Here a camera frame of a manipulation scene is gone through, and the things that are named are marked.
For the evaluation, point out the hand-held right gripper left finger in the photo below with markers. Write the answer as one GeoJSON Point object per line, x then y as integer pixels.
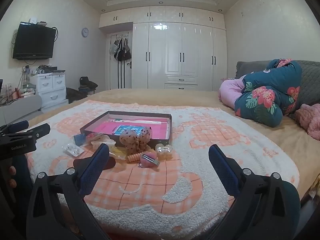
{"type": "Point", "coordinates": [96, 162]}

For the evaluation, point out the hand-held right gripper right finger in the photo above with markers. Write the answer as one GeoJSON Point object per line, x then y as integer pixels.
{"type": "Point", "coordinates": [221, 163]}

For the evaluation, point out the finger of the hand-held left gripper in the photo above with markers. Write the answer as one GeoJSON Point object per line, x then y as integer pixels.
{"type": "Point", "coordinates": [30, 136]}
{"type": "Point", "coordinates": [17, 125]}

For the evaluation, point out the dark red oval hair clip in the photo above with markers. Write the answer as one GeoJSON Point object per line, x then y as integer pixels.
{"type": "Point", "coordinates": [82, 164]}

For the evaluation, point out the white hair claw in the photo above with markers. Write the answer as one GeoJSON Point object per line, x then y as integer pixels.
{"type": "Point", "coordinates": [105, 142]}

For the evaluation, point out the yellow hair clip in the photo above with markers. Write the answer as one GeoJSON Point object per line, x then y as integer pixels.
{"type": "Point", "coordinates": [117, 153]}

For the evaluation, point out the clear plastic earring bag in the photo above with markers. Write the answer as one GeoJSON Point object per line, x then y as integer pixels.
{"type": "Point", "coordinates": [73, 149]}

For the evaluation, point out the pink fluffy hair clip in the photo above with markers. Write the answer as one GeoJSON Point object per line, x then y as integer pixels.
{"type": "Point", "coordinates": [148, 158]}

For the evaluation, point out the dark shallow cardboard box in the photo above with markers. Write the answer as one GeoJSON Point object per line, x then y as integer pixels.
{"type": "Point", "coordinates": [160, 120]}

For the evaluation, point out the person's left hand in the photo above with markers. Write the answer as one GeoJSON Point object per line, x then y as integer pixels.
{"type": "Point", "coordinates": [12, 177]}

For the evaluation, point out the small blue card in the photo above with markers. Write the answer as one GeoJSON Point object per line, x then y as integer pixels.
{"type": "Point", "coordinates": [79, 140]}

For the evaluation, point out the white drawer cabinet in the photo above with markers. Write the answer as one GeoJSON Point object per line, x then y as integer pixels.
{"type": "Point", "coordinates": [52, 90]}

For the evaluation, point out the pearl hair clip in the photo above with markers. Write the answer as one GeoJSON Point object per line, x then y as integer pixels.
{"type": "Point", "coordinates": [163, 151]}

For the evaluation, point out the dark cloth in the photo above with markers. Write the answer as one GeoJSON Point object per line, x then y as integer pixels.
{"type": "Point", "coordinates": [75, 95]}

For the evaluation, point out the orange and white printed blanket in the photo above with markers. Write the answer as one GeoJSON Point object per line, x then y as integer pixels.
{"type": "Point", "coordinates": [155, 195]}

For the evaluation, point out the pink quilt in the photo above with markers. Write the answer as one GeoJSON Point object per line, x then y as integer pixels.
{"type": "Point", "coordinates": [230, 92]}

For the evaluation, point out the black clothes pile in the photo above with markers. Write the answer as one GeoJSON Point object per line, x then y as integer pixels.
{"type": "Point", "coordinates": [87, 83]}

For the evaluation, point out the teal floral quilt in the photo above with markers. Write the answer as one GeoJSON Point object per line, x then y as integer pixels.
{"type": "Point", "coordinates": [265, 97]}

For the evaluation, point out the white door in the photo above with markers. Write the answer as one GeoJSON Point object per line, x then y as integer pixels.
{"type": "Point", "coordinates": [120, 75]}

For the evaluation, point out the bed with tan sheet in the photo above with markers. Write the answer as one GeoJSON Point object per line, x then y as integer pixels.
{"type": "Point", "coordinates": [160, 95]}

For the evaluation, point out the pink fluffy cloth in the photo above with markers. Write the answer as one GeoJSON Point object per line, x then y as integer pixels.
{"type": "Point", "coordinates": [311, 120]}

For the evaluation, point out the hanging bags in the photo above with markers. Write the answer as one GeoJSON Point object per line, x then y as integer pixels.
{"type": "Point", "coordinates": [122, 51]}

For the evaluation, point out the white wardrobe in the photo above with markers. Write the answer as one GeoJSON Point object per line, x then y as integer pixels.
{"type": "Point", "coordinates": [180, 55]}

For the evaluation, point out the grey headboard cushion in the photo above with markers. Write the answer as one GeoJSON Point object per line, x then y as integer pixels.
{"type": "Point", "coordinates": [310, 80]}

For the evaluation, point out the black wall television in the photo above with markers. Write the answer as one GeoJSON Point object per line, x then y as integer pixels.
{"type": "Point", "coordinates": [33, 41]}

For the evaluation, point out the round wall clock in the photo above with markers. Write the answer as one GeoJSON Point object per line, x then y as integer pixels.
{"type": "Point", "coordinates": [85, 32]}

